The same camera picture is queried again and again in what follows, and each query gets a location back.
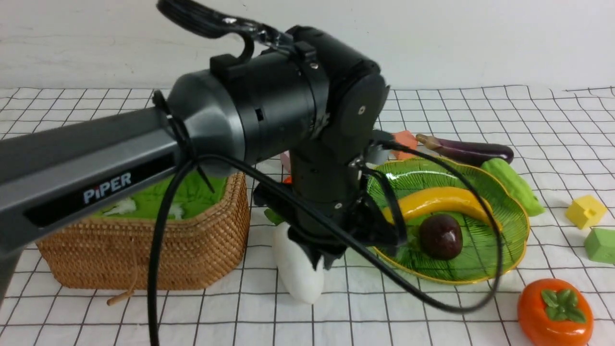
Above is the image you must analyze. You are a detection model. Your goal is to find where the green toy cucumber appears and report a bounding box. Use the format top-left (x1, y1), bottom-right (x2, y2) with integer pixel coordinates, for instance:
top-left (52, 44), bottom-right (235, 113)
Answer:
top-left (481, 158), bottom-right (546, 217)

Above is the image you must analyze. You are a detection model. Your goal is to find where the white toy radish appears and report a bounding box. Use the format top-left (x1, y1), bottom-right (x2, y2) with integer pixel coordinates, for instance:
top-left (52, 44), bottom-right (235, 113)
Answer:
top-left (272, 222), bottom-right (324, 305)

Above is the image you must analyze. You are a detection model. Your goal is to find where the purple toy eggplant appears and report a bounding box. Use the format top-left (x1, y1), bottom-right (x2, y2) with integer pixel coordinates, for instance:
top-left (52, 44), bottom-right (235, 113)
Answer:
top-left (415, 134), bottom-right (514, 167)

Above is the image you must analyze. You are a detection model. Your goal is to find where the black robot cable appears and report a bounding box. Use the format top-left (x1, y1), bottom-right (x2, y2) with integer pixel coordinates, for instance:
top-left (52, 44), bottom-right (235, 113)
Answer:
top-left (147, 139), bottom-right (504, 346)

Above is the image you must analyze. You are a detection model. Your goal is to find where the green foam cube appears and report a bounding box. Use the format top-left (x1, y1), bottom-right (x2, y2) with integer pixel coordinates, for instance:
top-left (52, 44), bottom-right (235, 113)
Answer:
top-left (584, 227), bottom-right (615, 264)

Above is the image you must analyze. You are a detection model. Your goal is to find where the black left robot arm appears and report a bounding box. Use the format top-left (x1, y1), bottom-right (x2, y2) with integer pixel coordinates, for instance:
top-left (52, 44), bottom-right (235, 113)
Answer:
top-left (1, 26), bottom-right (407, 297)

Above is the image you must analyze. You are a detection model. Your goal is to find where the orange toy persimmon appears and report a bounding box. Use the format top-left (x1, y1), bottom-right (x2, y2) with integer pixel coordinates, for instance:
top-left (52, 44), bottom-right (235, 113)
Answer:
top-left (517, 278), bottom-right (594, 346)

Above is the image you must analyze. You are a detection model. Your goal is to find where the green glass leaf plate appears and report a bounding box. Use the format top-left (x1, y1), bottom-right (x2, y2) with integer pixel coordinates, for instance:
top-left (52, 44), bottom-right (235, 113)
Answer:
top-left (372, 157), bottom-right (531, 284)

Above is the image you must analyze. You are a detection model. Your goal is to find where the orange foam cube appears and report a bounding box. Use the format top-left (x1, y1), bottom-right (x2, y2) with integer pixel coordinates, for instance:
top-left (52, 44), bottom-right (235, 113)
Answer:
top-left (392, 131), bottom-right (418, 161)

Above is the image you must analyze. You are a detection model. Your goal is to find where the white checkered tablecloth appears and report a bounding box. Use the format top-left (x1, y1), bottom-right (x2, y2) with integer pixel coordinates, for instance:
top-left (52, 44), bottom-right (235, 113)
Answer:
top-left (0, 86), bottom-right (615, 346)

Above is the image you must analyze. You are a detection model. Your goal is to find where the yellow foam cube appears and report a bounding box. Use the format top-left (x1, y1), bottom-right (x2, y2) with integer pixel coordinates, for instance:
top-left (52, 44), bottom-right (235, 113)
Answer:
top-left (565, 195), bottom-right (608, 230)

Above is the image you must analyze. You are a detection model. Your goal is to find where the woven wicker basket green lining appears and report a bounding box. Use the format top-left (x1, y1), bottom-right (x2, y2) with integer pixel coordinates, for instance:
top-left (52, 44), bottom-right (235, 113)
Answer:
top-left (37, 172), bottom-right (250, 305)

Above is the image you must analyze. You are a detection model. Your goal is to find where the yellow toy banana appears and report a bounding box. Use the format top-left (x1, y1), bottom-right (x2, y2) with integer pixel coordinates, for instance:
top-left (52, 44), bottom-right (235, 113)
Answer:
top-left (397, 187), bottom-right (492, 226)

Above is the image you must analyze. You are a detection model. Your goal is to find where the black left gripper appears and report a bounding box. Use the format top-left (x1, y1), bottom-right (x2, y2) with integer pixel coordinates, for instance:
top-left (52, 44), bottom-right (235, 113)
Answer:
top-left (253, 182), bottom-right (406, 270)

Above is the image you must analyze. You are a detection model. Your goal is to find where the dark purple toy mangosteen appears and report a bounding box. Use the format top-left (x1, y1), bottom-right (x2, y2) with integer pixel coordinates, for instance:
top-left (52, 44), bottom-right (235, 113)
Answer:
top-left (418, 214), bottom-right (463, 260)

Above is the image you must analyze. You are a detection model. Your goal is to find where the pink foam cube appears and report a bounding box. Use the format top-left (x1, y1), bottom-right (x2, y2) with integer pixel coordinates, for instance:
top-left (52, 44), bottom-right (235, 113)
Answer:
top-left (280, 151), bottom-right (291, 173)

